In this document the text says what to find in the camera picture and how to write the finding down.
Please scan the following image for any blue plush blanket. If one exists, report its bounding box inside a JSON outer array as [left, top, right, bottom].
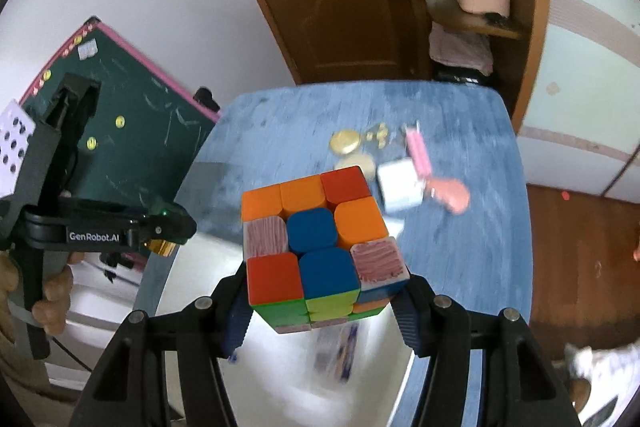
[[155, 82, 532, 427]]

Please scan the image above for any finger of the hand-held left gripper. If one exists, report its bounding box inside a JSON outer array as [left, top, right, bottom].
[[134, 201, 197, 244]]

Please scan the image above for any white shoe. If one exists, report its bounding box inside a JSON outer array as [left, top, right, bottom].
[[565, 342, 640, 427]]

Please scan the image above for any pink folded cloth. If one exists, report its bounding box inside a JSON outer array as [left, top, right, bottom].
[[429, 22, 495, 72]]

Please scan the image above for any brown wooden cabinet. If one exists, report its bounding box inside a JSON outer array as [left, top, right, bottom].
[[400, 0, 553, 132]]

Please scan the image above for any green chalkboard with pink frame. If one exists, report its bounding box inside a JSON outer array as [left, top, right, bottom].
[[17, 17, 221, 212]]

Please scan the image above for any person's left hand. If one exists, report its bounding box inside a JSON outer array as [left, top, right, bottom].
[[0, 252, 75, 343]]

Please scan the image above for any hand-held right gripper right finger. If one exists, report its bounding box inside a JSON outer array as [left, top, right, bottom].
[[390, 274, 583, 427]]

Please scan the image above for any printed packet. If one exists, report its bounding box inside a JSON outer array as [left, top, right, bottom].
[[312, 322, 358, 383]]

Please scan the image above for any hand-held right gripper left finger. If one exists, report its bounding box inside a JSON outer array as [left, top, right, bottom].
[[69, 263, 255, 427]]

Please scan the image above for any small white box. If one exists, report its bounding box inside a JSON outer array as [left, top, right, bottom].
[[376, 159, 426, 212]]

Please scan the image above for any black chalkboard clip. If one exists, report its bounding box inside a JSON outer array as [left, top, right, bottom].
[[194, 87, 221, 114]]

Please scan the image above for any gold round tin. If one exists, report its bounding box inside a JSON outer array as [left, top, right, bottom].
[[329, 130, 362, 156]]

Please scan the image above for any salmon pink oval object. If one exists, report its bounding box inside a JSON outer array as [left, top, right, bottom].
[[425, 177, 472, 215]]

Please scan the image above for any gold trinket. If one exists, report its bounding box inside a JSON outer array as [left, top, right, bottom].
[[365, 123, 392, 150]]

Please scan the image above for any multicoloured puzzle cube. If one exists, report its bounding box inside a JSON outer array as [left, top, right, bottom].
[[241, 165, 412, 334]]

